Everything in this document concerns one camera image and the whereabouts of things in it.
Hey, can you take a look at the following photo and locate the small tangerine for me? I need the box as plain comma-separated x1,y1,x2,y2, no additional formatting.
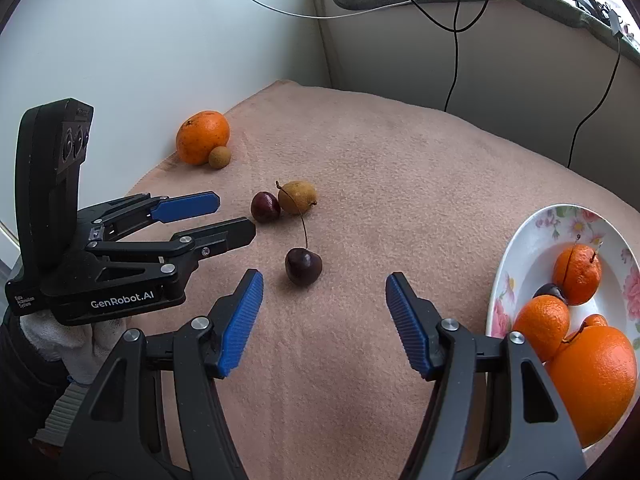
512,295,572,363

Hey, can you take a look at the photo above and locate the black power cable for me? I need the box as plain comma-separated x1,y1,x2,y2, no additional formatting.
347,0,511,111

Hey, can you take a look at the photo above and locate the floral white plate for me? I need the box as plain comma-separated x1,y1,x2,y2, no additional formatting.
485,204,640,366

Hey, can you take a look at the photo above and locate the person's left hand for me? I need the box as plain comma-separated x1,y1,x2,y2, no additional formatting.
20,310,127,384

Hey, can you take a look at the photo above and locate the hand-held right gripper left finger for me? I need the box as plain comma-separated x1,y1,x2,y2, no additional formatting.
60,269,264,480

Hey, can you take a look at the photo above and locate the grey-green sill cloth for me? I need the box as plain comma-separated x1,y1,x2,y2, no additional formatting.
331,0,640,53

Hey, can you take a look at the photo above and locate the orange with dark split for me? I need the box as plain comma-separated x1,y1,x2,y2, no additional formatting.
552,244,603,307

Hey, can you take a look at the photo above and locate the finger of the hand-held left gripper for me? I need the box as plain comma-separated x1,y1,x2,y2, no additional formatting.
75,191,221,241
86,217,257,291

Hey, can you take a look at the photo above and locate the black folding stand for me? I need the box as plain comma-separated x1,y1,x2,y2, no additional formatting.
570,0,636,41

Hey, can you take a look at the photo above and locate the thin black cable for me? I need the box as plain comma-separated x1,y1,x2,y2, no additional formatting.
566,30,623,168

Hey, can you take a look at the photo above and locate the yellow-brown loquat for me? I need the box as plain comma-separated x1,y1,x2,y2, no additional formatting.
278,180,318,215

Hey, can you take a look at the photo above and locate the large orange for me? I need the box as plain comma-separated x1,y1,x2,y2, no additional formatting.
176,110,231,166

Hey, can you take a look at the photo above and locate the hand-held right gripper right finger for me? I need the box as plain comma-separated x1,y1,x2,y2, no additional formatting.
385,272,588,480

